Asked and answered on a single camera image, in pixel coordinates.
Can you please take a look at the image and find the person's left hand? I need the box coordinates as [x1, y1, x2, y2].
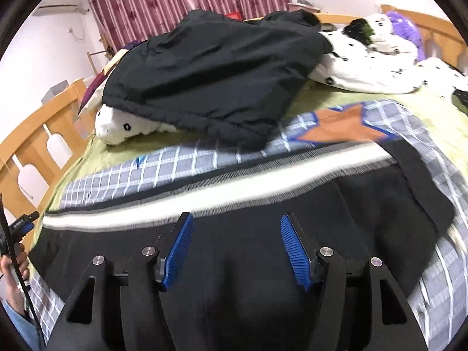
[1, 243, 29, 316]

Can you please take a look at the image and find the black jacket on quilt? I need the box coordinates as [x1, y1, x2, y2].
[102, 10, 332, 150]

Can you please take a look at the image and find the purple plush toy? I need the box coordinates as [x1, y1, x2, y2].
[386, 10, 426, 61]

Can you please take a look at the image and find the white black-dotted quilt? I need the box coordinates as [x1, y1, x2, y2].
[94, 13, 468, 147]

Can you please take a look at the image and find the black pants white waistband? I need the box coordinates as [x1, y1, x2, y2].
[32, 140, 455, 350]

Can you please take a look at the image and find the wooden bed frame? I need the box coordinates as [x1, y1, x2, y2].
[0, 4, 468, 253]

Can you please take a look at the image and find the purple patterned pillow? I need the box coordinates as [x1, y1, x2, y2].
[78, 40, 140, 116]

